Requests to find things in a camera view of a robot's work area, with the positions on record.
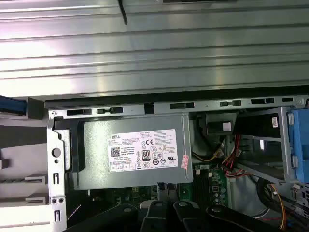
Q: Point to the black RAM slot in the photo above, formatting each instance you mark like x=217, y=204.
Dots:
x=205, y=193
x=196, y=193

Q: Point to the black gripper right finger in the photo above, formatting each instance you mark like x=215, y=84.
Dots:
x=188, y=217

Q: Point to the blue plastic drive latch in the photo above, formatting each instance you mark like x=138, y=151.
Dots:
x=301, y=145

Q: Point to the green motherboard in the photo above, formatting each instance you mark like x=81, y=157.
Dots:
x=217, y=188

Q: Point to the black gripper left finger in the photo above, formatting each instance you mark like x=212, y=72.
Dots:
x=154, y=217

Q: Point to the grey parts rack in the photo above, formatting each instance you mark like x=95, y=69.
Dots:
x=24, y=135

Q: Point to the hard disk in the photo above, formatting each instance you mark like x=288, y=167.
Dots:
x=12, y=105

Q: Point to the black open PC case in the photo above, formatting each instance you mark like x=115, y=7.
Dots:
x=135, y=106

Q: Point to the metal optical drive cage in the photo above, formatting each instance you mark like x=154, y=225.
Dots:
x=285, y=135

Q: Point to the grey power supply unit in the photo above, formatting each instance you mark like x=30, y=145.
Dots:
x=96, y=169

